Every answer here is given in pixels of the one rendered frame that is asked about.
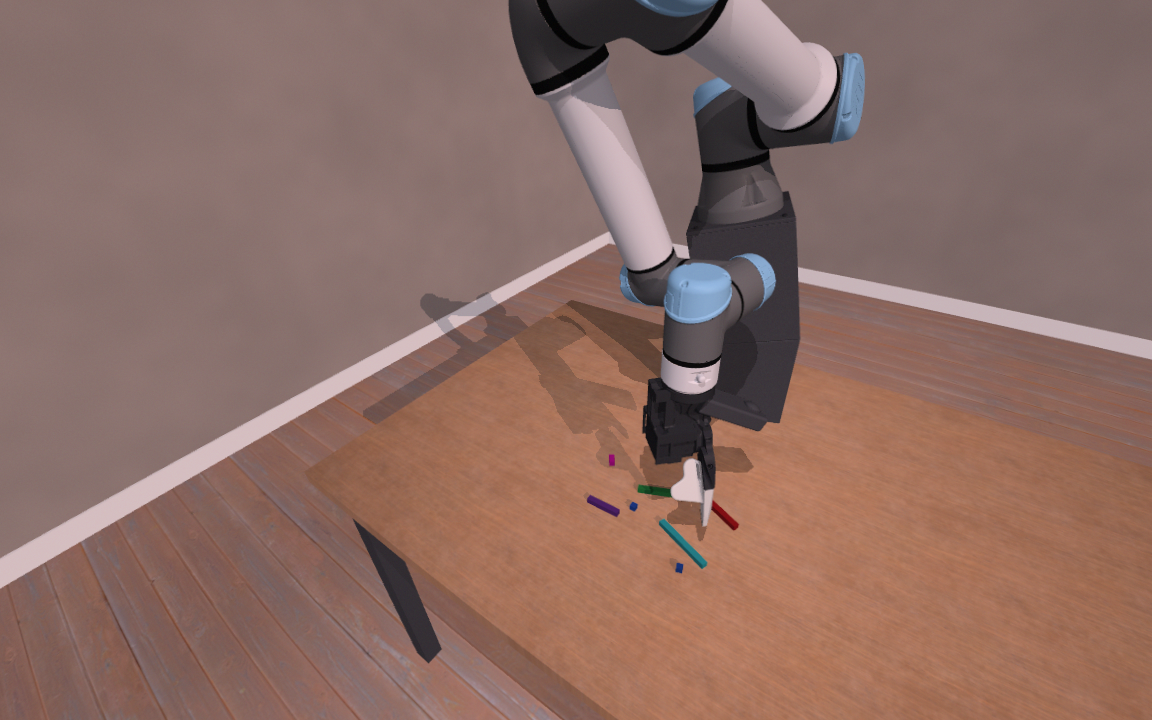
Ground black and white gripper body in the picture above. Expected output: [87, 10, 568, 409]
[642, 378, 715, 465]

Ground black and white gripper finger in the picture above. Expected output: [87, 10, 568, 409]
[670, 439, 717, 526]

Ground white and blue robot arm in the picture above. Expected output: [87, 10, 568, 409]
[508, 0, 865, 394]

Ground purple rod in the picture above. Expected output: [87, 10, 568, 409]
[588, 495, 620, 517]

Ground turquoise rod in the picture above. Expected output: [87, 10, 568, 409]
[659, 520, 707, 569]

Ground red rod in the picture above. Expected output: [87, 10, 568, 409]
[711, 500, 738, 531]

